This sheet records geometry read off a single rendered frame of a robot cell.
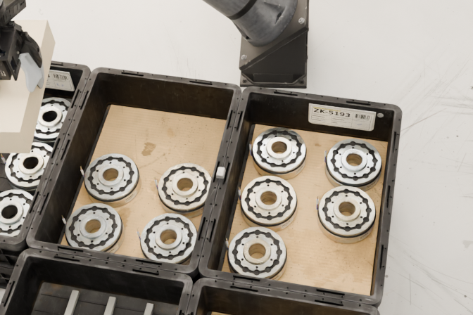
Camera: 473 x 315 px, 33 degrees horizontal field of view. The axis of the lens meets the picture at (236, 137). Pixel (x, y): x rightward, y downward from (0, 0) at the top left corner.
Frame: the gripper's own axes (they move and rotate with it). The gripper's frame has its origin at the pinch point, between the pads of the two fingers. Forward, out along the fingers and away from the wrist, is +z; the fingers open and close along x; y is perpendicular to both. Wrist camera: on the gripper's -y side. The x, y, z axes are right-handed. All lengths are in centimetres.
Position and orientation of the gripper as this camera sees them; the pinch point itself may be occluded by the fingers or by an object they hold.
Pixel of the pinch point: (19, 79)
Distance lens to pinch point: 139.6
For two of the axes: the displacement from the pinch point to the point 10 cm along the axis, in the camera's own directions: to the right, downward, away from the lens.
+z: 0.5, 5.7, 8.2
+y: -0.5, 8.2, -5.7
